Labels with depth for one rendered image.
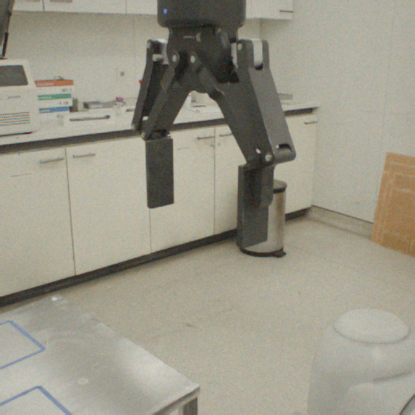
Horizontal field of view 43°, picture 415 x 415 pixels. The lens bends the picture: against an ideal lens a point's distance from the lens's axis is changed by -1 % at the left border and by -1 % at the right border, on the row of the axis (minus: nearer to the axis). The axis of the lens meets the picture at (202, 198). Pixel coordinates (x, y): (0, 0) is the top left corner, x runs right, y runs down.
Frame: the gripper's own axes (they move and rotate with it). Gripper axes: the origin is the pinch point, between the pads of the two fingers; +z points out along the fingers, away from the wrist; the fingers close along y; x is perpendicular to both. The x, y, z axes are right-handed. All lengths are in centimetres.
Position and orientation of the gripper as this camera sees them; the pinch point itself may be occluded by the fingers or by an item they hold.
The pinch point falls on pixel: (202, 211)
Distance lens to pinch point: 49.4
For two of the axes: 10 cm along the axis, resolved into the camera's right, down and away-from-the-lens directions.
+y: -6.3, -2.3, 7.4
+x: -7.8, 1.8, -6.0
